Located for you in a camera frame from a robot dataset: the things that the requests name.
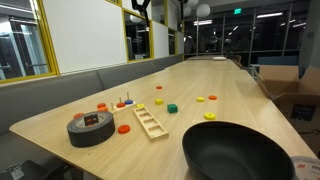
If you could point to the orange disc with hole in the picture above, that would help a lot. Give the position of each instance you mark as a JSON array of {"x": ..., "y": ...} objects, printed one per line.
[{"x": 103, "y": 108}]

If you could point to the black tape roll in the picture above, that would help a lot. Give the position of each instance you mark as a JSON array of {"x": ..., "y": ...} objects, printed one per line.
[{"x": 91, "y": 129}]

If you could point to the yellow disc with hole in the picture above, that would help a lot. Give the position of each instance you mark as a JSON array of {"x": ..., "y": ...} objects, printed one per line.
[{"x": 209, "y": 116}]

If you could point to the small yellow block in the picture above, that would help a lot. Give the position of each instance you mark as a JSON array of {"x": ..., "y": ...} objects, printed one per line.
[{"x": 200, "y": 99}]

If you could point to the blue disc on peg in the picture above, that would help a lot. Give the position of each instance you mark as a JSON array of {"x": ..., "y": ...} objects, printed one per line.
[{"x": 127, "y": 102}]

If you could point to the yellow disc by ladder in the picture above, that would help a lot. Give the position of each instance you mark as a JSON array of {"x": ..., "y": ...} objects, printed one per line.
[{"x": 140, "y": 105}]

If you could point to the green cube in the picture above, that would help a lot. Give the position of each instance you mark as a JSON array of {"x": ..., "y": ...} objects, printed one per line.
[{"x": 172, "y": 108}]

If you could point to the black bowl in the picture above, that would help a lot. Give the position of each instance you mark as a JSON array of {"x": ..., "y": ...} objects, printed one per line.
[{"x": 218, "y": 150}]

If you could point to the wooden ladder block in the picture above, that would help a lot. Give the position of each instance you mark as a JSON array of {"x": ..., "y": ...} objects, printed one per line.
[{"x": 153, "y": 128}]

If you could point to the wooden peg base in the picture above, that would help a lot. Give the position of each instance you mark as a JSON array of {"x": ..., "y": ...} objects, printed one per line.
[{"x": 114, "y": 109}]

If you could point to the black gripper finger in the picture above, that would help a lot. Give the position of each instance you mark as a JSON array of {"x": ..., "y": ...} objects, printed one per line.
[{"x": 142, "y": 8}]

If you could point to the orange disc behind tape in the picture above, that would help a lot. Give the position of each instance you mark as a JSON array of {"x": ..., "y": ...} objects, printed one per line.
[{"x": 78, "y": 115}]

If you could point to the orange disc far left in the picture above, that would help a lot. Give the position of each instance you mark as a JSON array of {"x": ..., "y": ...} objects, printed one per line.
[{"x": 101, "y": 105}]

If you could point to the orange disc near tape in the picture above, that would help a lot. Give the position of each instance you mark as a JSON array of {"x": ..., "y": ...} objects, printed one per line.
[{"x": 123, "y": 129}]

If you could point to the yellow square block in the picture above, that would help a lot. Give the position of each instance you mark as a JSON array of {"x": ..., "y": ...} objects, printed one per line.
[{"x": 159, "y": 101}]

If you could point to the orange disc on peg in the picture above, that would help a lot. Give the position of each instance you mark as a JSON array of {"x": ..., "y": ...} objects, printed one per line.
[{"x": 121, "y": 104}]

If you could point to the grey bench seat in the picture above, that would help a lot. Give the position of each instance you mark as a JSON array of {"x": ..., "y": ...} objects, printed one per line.
[{"x": 22, "y": 101}]

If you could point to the cardboard box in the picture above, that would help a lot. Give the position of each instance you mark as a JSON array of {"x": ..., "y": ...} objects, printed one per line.
[{"x": 298, "y": 98}]

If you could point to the orange disc right far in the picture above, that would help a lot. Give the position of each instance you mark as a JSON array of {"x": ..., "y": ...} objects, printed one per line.
[{"x": 212, "y": 97}]

